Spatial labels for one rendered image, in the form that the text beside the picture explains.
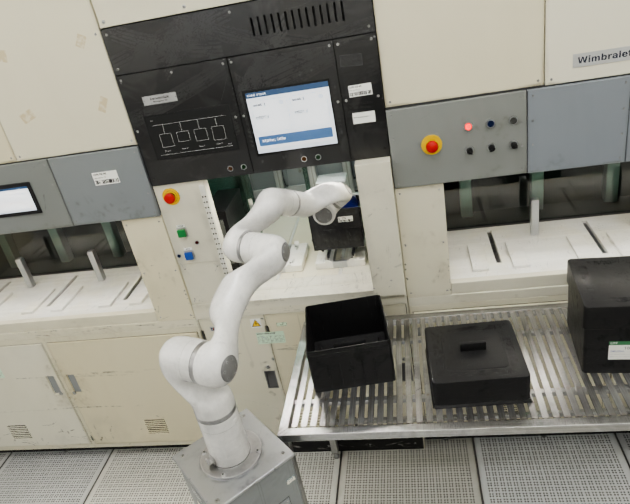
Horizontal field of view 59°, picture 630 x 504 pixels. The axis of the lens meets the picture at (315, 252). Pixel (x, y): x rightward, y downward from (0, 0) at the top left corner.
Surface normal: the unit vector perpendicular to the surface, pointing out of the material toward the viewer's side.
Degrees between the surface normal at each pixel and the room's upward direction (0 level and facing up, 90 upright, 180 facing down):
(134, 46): 90
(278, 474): 90
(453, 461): 0
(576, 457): 0
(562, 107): 90
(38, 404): 90
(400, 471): 0
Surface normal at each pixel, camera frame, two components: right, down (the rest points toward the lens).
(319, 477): -0.18, -0.87
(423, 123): -0.12, 0.48
